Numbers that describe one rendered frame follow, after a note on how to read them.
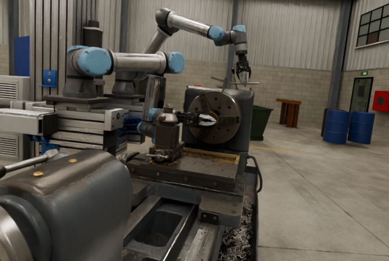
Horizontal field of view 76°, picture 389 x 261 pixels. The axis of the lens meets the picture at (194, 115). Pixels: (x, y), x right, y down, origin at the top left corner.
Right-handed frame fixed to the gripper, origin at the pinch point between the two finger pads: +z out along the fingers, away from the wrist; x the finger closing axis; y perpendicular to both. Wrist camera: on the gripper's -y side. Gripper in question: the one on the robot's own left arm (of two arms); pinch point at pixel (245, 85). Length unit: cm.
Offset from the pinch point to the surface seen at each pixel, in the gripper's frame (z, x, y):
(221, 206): 37, -7, 86
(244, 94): 5.5, -0.9, -1.9
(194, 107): 10.0, -30.0, 15.0
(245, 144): 37.7, -3.3, -0.7
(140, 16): -379, -462, -899
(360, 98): 87, 402, -963
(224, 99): 7.2, -11.7, 15.0
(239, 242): 72, -7, 49
